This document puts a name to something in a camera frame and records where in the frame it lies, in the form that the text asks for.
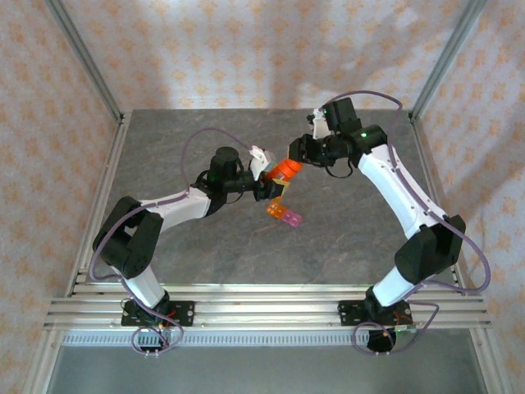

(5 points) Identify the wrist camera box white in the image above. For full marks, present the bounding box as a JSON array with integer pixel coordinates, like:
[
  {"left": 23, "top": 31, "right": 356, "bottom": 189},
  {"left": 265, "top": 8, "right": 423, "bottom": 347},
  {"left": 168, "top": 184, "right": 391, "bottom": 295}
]
[
  {"left": 307, "top": 108, "right": 330, "bottom": 140},
  {"left": 249, "top": 144, "right": 276, "bottom": 181}
]

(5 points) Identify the aluminium frame post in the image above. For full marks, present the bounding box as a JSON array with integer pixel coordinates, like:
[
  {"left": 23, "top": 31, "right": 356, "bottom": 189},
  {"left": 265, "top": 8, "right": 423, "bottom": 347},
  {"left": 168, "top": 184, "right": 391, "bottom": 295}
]
[
  {"left": 43, "top": 0, "right": 124, "bottom": 124},
  {"left": 409, "top": 0, "right": 487, "bottom": 124}
]

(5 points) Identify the aluminium lower beam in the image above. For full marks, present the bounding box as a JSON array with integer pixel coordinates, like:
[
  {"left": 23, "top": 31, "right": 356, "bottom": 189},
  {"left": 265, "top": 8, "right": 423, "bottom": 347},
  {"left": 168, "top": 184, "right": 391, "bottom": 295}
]
[
  {"left": 20, "top": 328, "right": 66, "bottom": 394},
  {"left": 467, "top": 328, "right": 516, "bottom": 394}
]

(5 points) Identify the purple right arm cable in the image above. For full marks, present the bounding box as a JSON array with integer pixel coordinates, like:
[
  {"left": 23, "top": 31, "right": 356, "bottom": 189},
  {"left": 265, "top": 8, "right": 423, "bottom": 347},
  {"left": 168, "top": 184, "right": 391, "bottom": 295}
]
[{"left": 323, "top": 90, "right": 492, "bottom": 356}]

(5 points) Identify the orange pill bottle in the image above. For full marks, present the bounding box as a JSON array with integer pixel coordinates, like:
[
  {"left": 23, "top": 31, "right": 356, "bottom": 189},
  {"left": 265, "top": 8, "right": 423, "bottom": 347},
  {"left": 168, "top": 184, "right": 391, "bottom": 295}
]
[{"left": 268, "top": 160, "right": 294, "bottom": 182}]

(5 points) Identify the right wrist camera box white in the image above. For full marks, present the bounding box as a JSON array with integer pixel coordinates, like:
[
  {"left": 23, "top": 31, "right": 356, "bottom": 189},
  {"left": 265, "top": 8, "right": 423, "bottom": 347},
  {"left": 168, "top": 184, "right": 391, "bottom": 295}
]
[{"left": 307, "top": 108, "right": 330, "bottom": 140}]

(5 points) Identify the orange patterned white curtain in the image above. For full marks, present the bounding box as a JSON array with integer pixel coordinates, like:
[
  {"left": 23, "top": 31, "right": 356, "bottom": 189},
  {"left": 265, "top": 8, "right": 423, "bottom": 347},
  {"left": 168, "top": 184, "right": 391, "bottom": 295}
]
[{"left": 0, "top": 0, "right": 525, "bottom": 394}]

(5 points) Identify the aluminium mounting rail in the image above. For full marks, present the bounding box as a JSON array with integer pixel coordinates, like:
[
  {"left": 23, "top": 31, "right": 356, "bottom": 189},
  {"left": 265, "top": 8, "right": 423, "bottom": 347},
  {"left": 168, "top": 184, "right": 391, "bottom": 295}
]
[{"left": 43, "top": 282, "right": 493, "bottom": 332}]

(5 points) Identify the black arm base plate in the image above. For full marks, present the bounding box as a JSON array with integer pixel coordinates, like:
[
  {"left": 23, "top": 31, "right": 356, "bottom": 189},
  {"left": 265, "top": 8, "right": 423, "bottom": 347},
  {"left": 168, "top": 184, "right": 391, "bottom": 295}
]
[
  {"left": 121, "top": 300, "right": 196, "bottom": 328},
  {"left": 338, "top": 299, "right": 413, "bottom": 328}
]

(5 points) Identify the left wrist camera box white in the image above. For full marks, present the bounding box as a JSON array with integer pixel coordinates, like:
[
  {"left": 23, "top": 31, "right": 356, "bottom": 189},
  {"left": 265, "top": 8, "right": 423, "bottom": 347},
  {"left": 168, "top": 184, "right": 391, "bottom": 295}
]
[{"left": 249, "top": 144, "right": 276, "bottom": 181}]

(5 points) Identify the orange and pink pill organizer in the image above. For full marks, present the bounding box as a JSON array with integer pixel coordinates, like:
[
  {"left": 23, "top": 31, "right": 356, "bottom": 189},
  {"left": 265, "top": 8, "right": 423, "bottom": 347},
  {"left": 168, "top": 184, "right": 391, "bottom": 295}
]
[{"left": 266, "top": 198, "right": 305, "bottom": 228}]

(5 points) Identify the grey slotted cable duct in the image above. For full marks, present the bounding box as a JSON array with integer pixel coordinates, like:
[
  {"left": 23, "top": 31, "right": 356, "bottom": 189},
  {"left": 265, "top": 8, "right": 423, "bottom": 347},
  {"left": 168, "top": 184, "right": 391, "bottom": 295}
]
[{"left": 61, "top": 331, "right": 370, "bottom": 348}]

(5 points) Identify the grey metal sheet panel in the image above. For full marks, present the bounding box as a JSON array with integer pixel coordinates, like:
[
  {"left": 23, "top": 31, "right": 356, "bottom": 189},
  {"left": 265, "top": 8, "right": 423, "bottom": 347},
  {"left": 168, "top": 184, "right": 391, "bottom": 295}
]
[{"left": 44, "top": 344, "right": 489, "bottom": 394}]

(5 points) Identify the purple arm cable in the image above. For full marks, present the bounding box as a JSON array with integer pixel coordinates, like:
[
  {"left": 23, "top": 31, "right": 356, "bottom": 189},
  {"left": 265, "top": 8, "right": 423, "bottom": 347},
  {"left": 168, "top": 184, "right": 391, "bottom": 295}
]
[
  {"left": 89, "top": 127, "right": 256, "bottom": 356},
  {"left": 323, "top": 90, "right": 492, "bottom": 356}
]

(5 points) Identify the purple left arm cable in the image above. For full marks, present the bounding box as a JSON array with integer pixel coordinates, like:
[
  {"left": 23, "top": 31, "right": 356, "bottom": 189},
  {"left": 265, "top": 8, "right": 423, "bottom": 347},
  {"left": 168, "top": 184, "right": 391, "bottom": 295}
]
[{"left": 89, "top": 127, "right": 256, "bottom": 356}]

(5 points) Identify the aluminium side rail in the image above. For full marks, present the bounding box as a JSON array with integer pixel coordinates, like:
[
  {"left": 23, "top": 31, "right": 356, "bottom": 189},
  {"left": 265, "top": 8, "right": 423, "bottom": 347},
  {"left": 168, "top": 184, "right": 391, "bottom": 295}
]
[
  {"left": 409, "top": 112, "right": 468, "bottom": 296},
  {"left": 65, "top": 112, "right": 133, "bottom": 296}
]

